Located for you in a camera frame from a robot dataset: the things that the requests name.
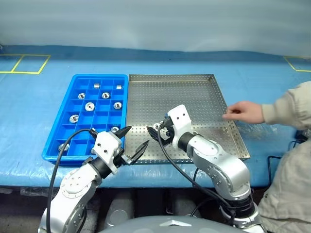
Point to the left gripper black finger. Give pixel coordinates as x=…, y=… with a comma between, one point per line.
x=123, y=132
x=141, y=151

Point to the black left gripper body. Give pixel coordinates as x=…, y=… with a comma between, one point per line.
x=124, y=155

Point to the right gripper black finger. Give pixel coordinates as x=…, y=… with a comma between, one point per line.
x=153, y=134

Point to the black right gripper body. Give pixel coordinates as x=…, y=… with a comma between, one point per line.
x=170, y=126

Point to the perforated metal tray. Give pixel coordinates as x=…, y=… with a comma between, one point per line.
x=184, y=94

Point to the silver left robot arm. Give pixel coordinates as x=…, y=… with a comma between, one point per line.
x=73, y=189

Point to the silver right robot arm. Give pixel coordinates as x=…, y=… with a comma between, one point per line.
x=218, y=167

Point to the person's beige sleeved forearm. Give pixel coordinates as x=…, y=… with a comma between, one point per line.
x=286, y=106

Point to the blue compartment tray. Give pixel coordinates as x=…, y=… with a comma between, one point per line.
x=82, y=136

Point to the person's bare hand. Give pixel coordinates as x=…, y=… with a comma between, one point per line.
x=245, y=111

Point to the dark grey rounded shape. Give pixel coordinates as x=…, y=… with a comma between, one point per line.
x=184, y=205
x=120, y=208

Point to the grey robot torso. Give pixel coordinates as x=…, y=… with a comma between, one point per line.
x=170, y=227

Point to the blue plastic table cover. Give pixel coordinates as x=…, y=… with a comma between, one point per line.
x=36, y=109

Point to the person's beige jacket torso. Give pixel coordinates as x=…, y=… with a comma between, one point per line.
x=291, y=194

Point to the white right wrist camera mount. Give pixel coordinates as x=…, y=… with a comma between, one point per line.
x=179, y=116

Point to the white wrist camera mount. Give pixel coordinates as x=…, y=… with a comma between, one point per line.
x=179, y=116
x=105, y=143

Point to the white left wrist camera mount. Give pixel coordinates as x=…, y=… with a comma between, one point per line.
x=105, y=143

